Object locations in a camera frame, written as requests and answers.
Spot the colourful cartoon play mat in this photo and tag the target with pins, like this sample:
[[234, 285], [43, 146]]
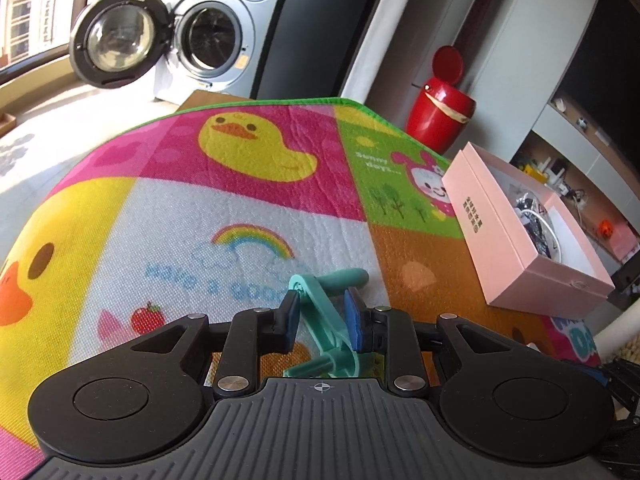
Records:
[[175, 210]]

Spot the large balcony window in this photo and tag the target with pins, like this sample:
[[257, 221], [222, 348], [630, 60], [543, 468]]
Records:
[[20, 15]]

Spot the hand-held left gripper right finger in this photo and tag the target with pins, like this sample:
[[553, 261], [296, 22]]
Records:
[[353, 321]]

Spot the pink cardboard box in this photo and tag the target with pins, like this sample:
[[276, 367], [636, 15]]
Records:
[[500, 240]]

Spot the dark object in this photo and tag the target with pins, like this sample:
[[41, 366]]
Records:
[[625, 430]]

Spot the brown cardboard sheet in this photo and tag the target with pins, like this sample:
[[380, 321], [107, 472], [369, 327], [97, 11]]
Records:
[[215, 100]]

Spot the round washing machine door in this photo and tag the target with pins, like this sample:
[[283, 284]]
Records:
[[117, 42]]

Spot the dark tall cabinet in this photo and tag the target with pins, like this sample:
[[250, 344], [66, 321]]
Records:
[[325, 25]]

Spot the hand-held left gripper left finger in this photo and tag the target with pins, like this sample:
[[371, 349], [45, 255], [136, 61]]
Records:
[[290, 324]]

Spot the black television screen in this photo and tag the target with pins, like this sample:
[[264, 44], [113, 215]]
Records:
[[610, 60]]

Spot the cluttered wall shelf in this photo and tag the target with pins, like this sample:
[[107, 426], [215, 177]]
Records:
[[585, 180]]

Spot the red trash bin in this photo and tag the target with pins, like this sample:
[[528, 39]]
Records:
[[440, 110]]

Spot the silver washing machine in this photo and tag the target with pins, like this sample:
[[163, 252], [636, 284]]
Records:
[[260, 20]]

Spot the small orange pumpkin toy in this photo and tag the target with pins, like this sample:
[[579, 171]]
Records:
[[606, 229]]

